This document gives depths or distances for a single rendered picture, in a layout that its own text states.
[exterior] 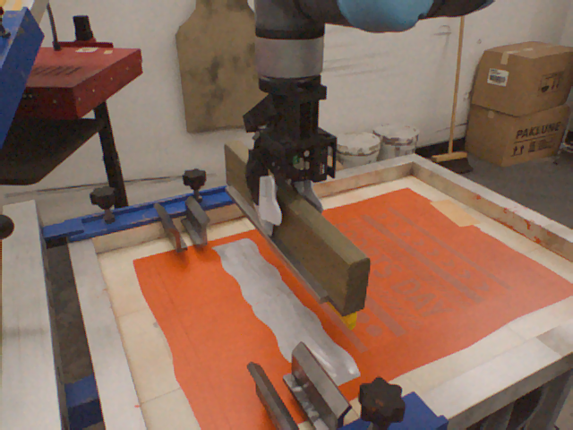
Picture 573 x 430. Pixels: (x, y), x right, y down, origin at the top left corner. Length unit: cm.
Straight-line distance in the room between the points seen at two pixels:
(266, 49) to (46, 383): 40
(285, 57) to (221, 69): 216
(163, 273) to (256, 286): 16
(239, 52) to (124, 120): 71
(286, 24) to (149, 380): 44
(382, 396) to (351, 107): 283
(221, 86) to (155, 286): 201
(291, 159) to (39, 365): 34
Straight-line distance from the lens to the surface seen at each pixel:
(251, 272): 75
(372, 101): 329
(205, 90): 261
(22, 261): 74
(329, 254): 50
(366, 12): 41
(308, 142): 51
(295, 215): 56
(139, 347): 66
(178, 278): 77
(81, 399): 68
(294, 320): 66
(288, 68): 50
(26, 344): 59
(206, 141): 277
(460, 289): 77
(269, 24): 50
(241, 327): 66
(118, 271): 81
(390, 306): 71
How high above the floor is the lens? 141
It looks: 31 degrees down
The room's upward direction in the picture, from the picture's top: straight up
